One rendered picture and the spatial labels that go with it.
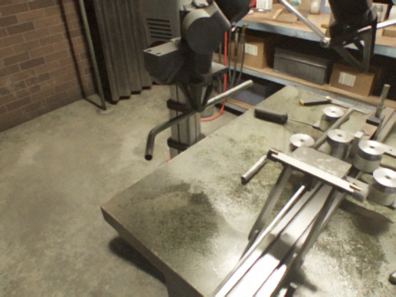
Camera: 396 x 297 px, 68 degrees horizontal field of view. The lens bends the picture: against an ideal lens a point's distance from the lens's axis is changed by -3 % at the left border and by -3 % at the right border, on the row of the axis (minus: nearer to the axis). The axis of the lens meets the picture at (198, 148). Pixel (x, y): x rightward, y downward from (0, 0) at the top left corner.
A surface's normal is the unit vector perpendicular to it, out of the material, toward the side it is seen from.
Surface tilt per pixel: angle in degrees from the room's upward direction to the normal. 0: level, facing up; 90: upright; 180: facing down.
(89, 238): 0
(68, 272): 0
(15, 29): 90
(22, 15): 90
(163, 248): 0
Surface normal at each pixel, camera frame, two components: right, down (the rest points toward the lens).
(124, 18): -0.06, 0.57
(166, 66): 0.71, 0.39
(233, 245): -0.04, -0.81
